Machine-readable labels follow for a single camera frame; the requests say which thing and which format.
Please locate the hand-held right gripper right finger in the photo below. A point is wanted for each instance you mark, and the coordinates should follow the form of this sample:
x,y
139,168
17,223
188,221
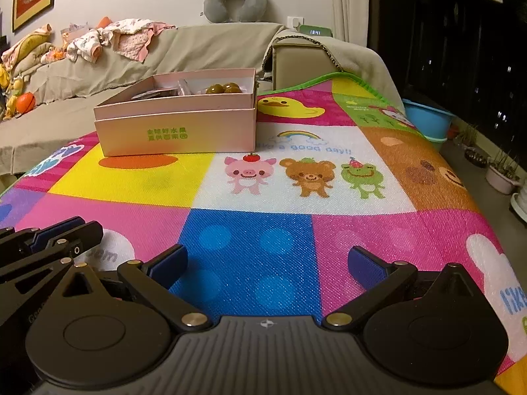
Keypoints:
x,y
364,264

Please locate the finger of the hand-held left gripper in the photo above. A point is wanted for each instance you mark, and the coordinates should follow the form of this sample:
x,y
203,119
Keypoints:
x,y
49,227
78,236

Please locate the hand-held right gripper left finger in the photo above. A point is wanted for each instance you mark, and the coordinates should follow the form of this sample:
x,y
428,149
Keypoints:
x,y
166,265

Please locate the pink cardboard box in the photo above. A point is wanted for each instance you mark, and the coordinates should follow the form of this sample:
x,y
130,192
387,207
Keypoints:
x,y
177,135

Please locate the braised egg packet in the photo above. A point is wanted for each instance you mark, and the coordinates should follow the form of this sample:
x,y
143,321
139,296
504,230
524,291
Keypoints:
x,y
222,89

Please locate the colourful cartoon play mat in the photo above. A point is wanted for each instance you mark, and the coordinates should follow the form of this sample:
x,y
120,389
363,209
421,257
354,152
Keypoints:
x,y
255,181

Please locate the orange toy ball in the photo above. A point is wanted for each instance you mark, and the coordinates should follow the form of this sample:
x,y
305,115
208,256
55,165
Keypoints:
x,y
26,103

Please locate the teal plastic basin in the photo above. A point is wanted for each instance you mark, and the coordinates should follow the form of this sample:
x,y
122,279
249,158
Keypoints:
x,y
437,140

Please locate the dark plant pot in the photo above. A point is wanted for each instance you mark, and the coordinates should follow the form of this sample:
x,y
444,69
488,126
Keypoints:
x,y
476,158

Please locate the yellow plush toy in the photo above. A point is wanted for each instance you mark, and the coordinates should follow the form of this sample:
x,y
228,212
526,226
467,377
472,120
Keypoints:
x,y
4,77

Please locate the blue plastic basin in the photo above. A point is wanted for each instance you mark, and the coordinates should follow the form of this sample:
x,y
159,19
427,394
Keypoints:
x,y
426,119

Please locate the white plant pot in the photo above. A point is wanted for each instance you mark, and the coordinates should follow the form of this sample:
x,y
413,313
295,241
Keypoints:
x,y
502,179

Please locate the green potted plant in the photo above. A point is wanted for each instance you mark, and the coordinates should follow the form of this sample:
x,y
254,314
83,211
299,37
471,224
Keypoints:
x,y
466,135

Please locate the white printed baby garment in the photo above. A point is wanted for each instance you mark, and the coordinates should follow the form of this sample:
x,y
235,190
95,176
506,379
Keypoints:
x,y
84,45

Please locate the yellow baby garment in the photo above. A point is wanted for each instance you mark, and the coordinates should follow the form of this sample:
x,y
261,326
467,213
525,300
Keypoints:
x,y
29,41

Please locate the pink baby garment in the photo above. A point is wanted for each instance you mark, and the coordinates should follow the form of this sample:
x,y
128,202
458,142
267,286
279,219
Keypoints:
x,y
131,45

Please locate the beige armrest throw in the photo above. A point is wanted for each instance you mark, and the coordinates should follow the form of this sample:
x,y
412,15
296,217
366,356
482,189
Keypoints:
x,y
362,61

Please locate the beige sofa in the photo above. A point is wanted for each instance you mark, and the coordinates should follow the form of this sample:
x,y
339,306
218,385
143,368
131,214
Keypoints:
x,y
300,66

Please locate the orange cloth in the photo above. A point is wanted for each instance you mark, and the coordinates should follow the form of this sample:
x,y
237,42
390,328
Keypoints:
x,y
103,22

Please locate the green digital clock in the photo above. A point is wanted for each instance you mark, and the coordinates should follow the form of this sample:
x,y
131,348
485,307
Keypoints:
x,y
316,31

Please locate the white curtain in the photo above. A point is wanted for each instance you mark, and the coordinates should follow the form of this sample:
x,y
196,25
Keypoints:
x,y
350,0

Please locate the white wall socket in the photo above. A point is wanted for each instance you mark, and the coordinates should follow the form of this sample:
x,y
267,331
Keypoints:
x,y
295,22

